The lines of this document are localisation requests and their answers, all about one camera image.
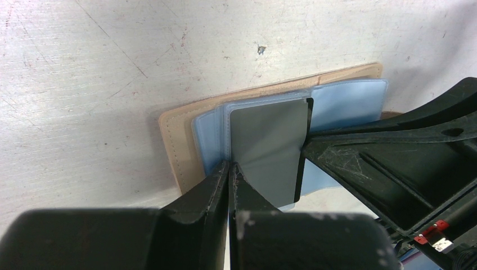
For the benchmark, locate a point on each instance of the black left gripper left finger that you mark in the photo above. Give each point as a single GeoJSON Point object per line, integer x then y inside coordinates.
{"type": "Point", "coordinates": [188, 233]}

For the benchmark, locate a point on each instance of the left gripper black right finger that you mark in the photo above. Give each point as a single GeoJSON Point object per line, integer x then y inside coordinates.
{"type": "Point", "coordinates": [263, 237]}

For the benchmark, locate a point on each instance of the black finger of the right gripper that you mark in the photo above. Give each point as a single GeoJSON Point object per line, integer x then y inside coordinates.
{"type": "Point", "coordinates": [413, 169]}

